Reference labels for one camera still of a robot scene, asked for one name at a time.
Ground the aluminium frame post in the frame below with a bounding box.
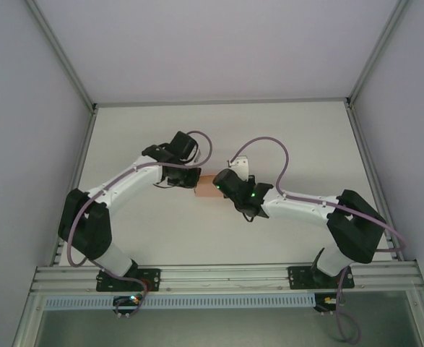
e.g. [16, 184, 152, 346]
[345, 0, 414, 109]
[25, 0, 98, 111]

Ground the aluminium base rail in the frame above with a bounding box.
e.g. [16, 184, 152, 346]
[30, 260, 424, 294]

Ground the aluminium table back rail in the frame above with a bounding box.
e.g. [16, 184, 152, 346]
[94, 96, 350, 108]

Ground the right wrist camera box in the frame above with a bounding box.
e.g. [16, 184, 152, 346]
[226, 155, 251, 181]

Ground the light blue slotted cable duct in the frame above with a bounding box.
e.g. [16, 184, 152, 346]
[44, 294, 316, 311]

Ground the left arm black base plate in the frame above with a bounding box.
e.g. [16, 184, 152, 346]
[95, 268, 161, 293]

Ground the pink paper box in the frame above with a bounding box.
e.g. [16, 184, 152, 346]
[193, 174, 222, 200]

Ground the aluminium lower frame strut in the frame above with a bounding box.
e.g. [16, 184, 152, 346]
[405, 288, 424, 347]
[11, 292, 47, 347]

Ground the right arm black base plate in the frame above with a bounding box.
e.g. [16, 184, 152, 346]
[287, 266, 355, 291]

